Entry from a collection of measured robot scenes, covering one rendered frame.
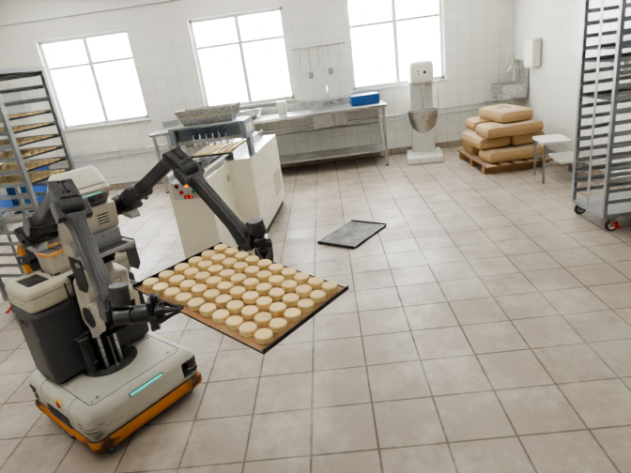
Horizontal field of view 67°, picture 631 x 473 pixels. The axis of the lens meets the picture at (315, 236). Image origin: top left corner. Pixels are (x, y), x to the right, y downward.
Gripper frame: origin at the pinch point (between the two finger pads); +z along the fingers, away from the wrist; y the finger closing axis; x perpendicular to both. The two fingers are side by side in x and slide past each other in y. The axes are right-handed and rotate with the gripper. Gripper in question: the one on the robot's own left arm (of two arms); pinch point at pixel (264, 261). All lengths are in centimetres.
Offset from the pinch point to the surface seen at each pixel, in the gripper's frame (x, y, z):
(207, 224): 45, 67, -215
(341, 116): -126, 44, -528
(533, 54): -369, -27, -460
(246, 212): 15, 83, -278
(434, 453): -62, 92, 15
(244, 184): 13, 55, -279
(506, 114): -303, 33, -393
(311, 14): -100, -92, -601
